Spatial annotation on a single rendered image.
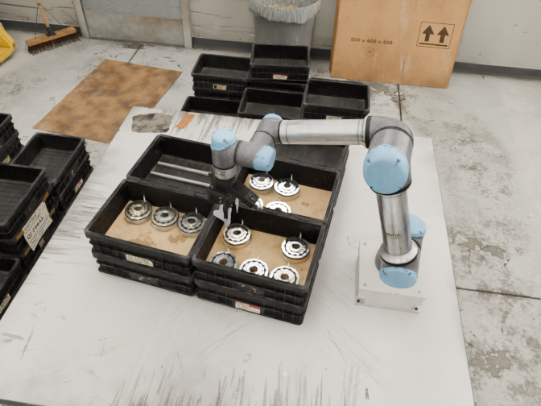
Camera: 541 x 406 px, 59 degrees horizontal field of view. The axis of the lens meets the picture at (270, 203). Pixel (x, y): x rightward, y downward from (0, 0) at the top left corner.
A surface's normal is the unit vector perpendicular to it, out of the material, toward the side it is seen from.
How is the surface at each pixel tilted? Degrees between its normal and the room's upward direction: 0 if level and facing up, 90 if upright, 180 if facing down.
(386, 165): 84
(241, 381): 0
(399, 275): 98
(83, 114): 0
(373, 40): 76
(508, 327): 0
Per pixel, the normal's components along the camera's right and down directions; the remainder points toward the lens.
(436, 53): -0.15, 0.47
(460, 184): 0.03, -0.71
